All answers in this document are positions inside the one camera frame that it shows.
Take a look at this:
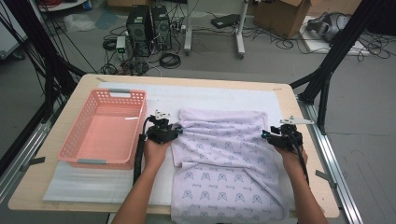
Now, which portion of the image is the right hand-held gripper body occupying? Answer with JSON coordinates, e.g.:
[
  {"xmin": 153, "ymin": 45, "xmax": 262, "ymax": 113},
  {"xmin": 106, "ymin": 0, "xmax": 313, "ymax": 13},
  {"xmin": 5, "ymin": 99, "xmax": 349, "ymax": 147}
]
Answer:
[{"xmin": 266, "ymin": 115, "xmax": 315, "ymax": 153}]

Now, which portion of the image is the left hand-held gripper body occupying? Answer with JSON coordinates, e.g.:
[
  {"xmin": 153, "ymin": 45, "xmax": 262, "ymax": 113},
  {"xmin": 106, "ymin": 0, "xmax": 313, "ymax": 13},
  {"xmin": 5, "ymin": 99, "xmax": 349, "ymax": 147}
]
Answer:
[{"xmin": 146, "ymin": 109, "xmax": 183, "ymax": 145}]

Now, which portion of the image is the lilac printed towel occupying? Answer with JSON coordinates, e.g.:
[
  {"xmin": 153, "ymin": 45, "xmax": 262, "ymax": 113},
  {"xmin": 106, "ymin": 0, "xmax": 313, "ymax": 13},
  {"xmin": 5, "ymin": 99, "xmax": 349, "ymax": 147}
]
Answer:
[{"xmin": 170, "ymin": 107, "xmax": 290, "ymax": 224}]

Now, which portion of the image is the pink plastic basket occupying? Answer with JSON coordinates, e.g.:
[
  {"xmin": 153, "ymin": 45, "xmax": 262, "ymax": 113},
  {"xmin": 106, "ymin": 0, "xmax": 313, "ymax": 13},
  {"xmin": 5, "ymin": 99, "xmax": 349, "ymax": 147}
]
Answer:
[{"xmin": 56, "ymin": 88, "xmax": 148, "ymax": 171}]

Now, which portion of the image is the person's left hand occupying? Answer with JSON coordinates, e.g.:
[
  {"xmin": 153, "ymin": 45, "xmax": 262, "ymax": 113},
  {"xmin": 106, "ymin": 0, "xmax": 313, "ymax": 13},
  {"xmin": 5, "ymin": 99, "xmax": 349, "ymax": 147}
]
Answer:
[{"xmin": 143, "ymin": 138, "xmax": 173, "ymax": 171}]

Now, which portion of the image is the person's right hand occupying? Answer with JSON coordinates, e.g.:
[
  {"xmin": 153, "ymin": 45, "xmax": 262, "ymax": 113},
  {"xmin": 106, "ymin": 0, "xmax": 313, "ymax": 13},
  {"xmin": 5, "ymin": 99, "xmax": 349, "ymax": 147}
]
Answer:
[{"xmin": 274, "ymin": 146, "xmax": 309, "ymax": 179}]

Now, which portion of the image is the white foam grid mat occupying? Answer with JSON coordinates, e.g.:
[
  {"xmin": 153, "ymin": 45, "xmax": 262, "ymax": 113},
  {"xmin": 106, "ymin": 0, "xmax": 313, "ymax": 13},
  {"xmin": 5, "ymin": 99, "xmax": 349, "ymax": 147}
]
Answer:
[{"xmin": 42, "ymin": 81, "xmax": 311, "ymax": 211}]

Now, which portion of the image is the white floor board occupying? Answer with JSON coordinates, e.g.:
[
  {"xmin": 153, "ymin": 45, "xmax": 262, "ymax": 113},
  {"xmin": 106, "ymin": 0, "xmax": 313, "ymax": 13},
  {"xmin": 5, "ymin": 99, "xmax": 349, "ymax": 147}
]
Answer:
[{"xmin": 300, "ymin": 15, "xmax": 372, "ymax": 57}]

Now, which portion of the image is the white metal stand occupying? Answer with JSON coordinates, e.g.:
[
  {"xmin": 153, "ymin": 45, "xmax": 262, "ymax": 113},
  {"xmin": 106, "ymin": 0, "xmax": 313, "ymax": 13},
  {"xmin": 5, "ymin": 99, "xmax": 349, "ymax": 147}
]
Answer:
[{"xmin": 183, "ymin": 0, "xmax": 250, "ymax": 60}]

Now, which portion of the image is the white power adapter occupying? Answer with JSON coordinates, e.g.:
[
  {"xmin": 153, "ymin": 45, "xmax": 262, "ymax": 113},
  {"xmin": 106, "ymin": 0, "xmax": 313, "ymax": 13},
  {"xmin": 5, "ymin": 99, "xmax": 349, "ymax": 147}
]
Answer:
[{"xmin": 115, "ymin": 35, "xmax": 127, "ymax": 60}]

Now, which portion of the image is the black computer tower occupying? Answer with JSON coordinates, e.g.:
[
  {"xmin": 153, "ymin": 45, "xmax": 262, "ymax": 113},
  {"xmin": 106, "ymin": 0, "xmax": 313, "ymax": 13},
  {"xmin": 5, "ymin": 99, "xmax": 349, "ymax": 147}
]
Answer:
[
  {"xmin": 125, "ymin": 4, "xmax": 153, "ymax": 59},
  {"xmin": 150, "ymin": 5, "xmax": 173, "ymax": 50}
]

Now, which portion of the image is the large cardboard box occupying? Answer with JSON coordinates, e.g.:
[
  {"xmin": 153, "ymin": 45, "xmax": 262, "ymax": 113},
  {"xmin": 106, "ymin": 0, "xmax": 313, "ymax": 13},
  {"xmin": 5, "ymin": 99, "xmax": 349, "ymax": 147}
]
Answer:
[{"xmin": 253, "ymin": 0, "xmax": 312, "ymax": 40}]

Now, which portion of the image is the grey headset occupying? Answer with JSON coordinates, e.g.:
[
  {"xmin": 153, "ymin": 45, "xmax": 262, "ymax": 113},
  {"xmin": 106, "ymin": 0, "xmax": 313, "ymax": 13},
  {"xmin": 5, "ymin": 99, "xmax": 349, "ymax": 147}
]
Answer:
[{"xmin": 306, "ymin": 11, "xmax": 351, "ymax": 43}]

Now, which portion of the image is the flat black device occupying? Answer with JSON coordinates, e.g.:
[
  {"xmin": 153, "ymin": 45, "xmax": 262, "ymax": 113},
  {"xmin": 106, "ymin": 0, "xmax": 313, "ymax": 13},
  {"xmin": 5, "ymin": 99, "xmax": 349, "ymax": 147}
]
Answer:
[{"xmin": 210, "ymin": 13, "xmax": 241, "ymax": 30}]

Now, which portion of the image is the blue-grey sheet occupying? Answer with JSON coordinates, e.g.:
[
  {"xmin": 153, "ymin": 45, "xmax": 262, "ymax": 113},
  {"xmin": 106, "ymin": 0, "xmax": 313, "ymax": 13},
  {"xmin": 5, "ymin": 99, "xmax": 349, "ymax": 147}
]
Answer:
[{"xmin": 94, "ymin": 10, "xmax": 120, "ymax": 31}]

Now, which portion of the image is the clear plastic bag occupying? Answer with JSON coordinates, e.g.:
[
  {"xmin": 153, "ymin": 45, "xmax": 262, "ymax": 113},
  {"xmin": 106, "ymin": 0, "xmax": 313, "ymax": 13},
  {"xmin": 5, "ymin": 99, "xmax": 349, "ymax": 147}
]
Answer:
[{"xmin": 64, "ymin": 12, "xmax": 97, "ymax": 34}]

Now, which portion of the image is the round white table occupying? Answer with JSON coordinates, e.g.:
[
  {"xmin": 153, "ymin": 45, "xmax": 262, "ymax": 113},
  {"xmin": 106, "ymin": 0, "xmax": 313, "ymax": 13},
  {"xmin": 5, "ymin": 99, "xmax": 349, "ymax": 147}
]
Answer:
[{"xmin": 36, "ymin": 0, "xmax": 89, "ymax": 13}]

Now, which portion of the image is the white cabinet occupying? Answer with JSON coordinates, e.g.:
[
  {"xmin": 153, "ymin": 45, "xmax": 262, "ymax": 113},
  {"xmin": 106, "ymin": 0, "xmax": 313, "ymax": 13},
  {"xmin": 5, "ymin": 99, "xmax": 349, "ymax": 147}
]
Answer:
[{"xmin": 0, "ymin": 0, "xmax": 29, "ymax": 60}]

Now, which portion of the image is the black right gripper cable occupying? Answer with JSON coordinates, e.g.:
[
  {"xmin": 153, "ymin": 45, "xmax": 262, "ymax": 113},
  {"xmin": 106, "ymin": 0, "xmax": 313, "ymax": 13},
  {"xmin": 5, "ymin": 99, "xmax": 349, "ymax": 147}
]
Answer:
[{"xmin": 288, "ymin": 129, "xmax": 311, "ymax": 187}]

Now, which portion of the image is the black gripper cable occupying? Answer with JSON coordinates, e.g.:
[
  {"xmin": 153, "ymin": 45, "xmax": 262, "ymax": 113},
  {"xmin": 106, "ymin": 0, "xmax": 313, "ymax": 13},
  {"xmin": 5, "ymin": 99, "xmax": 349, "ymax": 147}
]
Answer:
[
  {"xmin": 133, "ymin": 115, "xmax": 157, "ymax": 186},
  {"xmin": 288, "ymin": 129, "xmax": 311, "ymax": 187}
]

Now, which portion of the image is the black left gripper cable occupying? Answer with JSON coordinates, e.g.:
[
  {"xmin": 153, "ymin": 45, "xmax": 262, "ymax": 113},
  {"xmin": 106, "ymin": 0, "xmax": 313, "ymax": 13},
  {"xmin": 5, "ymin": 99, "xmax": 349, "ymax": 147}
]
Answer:
[{"xmin": 133, "ymin": 115, "xmax": 157, "ymax": 186}]

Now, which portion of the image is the aluminium rail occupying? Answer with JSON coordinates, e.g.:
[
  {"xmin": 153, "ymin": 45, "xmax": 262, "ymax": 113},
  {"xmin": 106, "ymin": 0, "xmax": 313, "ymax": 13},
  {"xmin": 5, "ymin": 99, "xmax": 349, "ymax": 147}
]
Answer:
[
  {"xmin": 0, "ymin": 102, "xmax": 64, "ymax": 203},
  {"xmin": 297, "ymin": 96, "xmax": 365, "ymax": 224}
]

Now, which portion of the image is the coiled black cable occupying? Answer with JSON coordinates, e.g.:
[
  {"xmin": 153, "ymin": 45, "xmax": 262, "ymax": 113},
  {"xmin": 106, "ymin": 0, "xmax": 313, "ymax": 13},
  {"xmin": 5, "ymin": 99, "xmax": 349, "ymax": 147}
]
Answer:
[{"xmin": 159, "ymin": 52, "xmax": 182, "ymax": 70}]

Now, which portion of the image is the tangle of black cables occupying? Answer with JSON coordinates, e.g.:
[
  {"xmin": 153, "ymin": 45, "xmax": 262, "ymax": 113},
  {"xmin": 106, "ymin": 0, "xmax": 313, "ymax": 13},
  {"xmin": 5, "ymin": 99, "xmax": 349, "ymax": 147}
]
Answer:
[{"xmin": 242, "ymin": 22, "xmax": 393, "ymax": 63}]

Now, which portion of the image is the black metal frame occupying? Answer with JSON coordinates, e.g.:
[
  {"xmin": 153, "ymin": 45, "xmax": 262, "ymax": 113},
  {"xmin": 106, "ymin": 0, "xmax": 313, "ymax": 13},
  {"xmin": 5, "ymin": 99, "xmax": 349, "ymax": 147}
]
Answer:
[
  {"xmin": 289, "ymin": 0, "xmax": 387, "ymax": 136},
  {"xmin": 0, "ymin": 0, "xmax": 87, "ymax": 122}
]

